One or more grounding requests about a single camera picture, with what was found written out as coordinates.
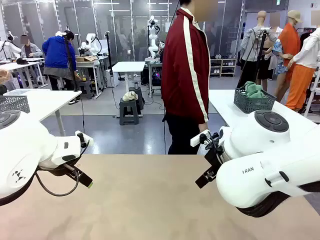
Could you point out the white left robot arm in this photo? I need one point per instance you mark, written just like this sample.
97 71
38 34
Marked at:
22 140

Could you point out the seated person in grey jacket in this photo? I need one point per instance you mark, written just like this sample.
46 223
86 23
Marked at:
30 48

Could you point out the black cap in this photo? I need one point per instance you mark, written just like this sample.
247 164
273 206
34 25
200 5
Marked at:
22 61

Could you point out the grey step stool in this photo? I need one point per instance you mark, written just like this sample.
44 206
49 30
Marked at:
128 112

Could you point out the wooden shoe shelf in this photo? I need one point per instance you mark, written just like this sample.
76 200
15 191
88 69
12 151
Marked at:
223 67

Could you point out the brown cardboard box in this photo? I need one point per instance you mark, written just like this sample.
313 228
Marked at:
86 58

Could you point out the mannequin in orange shirt, cap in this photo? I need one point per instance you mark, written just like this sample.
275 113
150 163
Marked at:
290 45

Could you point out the figure in blue floral top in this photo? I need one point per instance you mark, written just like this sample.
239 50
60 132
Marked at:
277 55

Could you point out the white table with rounded corner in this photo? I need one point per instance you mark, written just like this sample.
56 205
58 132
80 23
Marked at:
225 105

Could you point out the tall white background robot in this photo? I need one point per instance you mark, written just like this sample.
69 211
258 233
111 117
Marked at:
153 37

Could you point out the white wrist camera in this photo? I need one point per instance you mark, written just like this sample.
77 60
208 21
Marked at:
85 138
198 139

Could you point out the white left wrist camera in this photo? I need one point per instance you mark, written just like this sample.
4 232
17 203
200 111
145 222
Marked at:
85 138

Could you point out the black tripod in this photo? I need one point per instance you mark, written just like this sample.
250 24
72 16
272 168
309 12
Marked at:
258 55

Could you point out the grey perforated plastic basket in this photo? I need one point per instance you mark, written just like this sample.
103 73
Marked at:
252 103
13 103

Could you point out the person's right hand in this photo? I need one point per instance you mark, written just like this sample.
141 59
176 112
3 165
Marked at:
203 127

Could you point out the white table with grey leg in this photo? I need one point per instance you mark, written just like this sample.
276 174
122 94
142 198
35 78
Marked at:
47 100

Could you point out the person in blue hoodie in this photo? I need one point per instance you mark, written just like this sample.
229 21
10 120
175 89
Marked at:
58 55

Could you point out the black camera stand pole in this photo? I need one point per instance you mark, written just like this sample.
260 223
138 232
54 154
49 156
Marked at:
70 65

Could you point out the person in red jacket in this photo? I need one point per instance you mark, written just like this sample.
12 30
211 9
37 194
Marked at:
185 75

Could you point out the black stool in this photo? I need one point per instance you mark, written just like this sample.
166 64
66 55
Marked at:
138 96

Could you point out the mannequin in white top, orange trousers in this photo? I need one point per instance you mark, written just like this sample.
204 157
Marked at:
303 75

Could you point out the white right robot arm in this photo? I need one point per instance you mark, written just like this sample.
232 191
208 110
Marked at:
262 170

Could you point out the white plastic bin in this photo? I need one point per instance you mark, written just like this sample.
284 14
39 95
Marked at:
16 92

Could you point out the white standing desk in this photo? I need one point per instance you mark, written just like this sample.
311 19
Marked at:
128 67

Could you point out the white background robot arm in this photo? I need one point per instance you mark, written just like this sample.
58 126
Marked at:
90 43

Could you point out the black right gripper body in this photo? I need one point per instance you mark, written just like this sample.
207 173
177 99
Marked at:
214 157

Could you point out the mannequin in grey shirt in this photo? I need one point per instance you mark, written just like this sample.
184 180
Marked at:
252 42

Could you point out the beige cloth bundle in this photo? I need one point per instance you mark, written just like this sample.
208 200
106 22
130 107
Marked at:
130 96

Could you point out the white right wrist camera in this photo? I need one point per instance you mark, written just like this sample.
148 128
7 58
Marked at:
198 139

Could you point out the red sleeved right forearm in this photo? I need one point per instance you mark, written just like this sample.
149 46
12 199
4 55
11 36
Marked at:
201 110

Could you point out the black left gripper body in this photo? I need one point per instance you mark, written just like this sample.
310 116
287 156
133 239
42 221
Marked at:
57 171

